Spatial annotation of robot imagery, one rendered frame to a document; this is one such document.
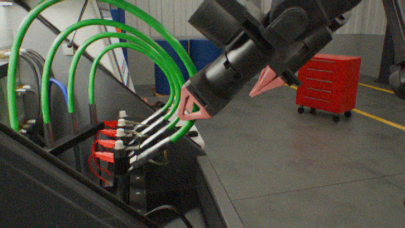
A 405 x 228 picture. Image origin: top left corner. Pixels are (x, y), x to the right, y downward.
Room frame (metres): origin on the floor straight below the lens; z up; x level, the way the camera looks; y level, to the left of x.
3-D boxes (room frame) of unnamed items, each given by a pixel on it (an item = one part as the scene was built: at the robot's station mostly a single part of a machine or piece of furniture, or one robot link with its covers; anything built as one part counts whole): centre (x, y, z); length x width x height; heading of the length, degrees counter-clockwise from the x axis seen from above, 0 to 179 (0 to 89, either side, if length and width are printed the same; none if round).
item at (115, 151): (0.66, 0.17, 1.01); 0.05 x 0.03 x 0.21; 101
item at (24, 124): (0.85, 0.48, 1.20); 0.13 x 0.03 x 0.31; 11
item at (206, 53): (5.74, 0.25, 0.51); 1.20 x 0.85 x 1.02; 104
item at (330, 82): (4.68, -1.77, 0.43); 0.70 x 0.46 x 0.86; 41
